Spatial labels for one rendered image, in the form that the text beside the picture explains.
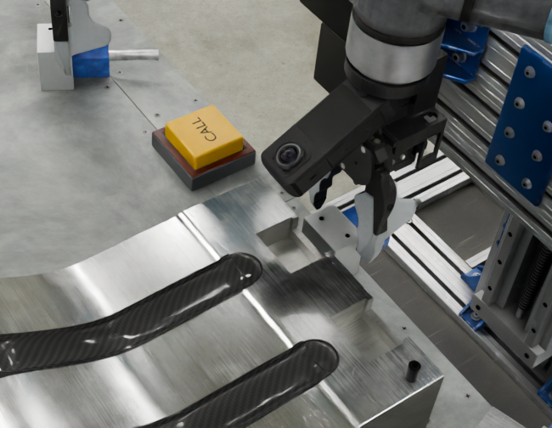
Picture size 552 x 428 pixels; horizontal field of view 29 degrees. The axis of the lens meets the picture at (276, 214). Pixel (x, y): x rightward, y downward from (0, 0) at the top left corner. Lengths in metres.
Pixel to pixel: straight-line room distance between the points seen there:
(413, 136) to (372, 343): 0.18
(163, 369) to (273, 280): 0.13
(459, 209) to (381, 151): 1.06
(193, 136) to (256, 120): 1.27
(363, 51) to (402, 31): 0.04
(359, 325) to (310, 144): 0.17
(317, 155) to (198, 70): 1.62
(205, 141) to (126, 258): 0.21
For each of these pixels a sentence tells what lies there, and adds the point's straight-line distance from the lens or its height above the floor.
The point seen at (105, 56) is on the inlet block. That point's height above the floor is 0.84.
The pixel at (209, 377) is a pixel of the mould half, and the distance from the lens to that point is 0.85.
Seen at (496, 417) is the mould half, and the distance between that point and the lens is 0.91.
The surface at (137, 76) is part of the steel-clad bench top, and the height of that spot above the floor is 0.80.
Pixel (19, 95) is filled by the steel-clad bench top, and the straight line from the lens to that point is 1.21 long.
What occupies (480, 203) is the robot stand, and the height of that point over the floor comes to 0.21.
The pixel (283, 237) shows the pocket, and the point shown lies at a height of 0.87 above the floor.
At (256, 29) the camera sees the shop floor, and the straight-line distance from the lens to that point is 2.61.
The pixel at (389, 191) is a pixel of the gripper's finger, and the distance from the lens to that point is 0.92.
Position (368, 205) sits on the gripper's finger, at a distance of 0.94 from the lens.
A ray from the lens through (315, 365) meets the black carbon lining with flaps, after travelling 0.87.
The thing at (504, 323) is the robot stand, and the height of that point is 0.36.
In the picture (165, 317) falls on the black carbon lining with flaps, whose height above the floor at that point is 0.88.
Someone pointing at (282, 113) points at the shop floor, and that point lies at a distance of 2.38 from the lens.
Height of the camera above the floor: 1.60
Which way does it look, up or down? 47 degrees down
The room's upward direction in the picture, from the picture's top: 7 degrees clockwise
